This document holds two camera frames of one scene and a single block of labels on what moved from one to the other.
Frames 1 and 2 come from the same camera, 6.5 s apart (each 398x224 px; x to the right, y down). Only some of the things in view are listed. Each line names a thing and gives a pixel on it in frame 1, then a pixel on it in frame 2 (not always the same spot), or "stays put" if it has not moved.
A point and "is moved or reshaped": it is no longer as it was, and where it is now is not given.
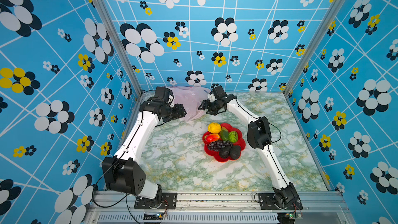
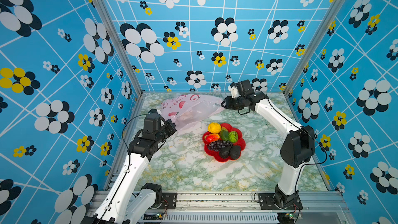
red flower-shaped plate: x=240 y=142 stays put
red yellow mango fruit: x=212 y=138 stays put
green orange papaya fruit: x=224 y=133 stays put
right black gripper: x=207 y=102 -> x=228 y=103
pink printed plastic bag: x=191 y=98 is moved or reshaped
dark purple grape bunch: x=216 y=145 stays put
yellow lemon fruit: x=214 y=127 stays put
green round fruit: x=233 y=136 stays put
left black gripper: x=180 y=112 -> x=172 y=128
